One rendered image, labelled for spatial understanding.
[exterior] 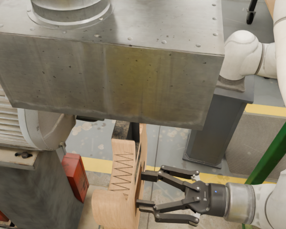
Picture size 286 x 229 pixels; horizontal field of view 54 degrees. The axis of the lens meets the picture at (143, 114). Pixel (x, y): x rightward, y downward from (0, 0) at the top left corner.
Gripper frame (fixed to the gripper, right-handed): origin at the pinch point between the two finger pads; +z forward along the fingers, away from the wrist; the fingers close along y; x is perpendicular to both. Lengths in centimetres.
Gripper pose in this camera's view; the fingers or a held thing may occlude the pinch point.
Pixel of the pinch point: (139, 189)
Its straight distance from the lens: 70.2
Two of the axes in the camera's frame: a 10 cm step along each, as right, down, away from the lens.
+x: 0.1, -6.9, -7.3
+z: -9.9, -1.1, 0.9
